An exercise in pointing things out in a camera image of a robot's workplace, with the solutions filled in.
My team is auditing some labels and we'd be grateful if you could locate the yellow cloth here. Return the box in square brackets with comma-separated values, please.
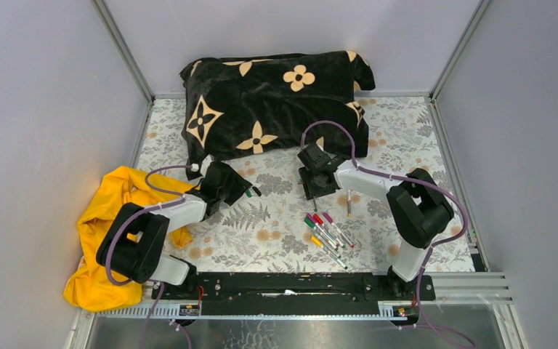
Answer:
[63, 166, 176, 313]

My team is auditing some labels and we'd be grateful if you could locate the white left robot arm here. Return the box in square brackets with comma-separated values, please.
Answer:
[96, 161, 259, 299]

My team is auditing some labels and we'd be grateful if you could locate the black floral pillow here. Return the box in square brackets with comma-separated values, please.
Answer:
[180, 50, 375, 180]

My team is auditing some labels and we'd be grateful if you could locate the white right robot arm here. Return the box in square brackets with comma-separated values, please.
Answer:
[297, 145, 454, 300]

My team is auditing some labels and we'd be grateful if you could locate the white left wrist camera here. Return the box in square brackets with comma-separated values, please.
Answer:
[190, 155, 215, 177]

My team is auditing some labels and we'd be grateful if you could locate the black pen cap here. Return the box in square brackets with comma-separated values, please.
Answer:
[251, 186, 262, 196]

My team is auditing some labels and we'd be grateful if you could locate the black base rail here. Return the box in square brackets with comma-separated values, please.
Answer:
[151, 272, 436, 316]

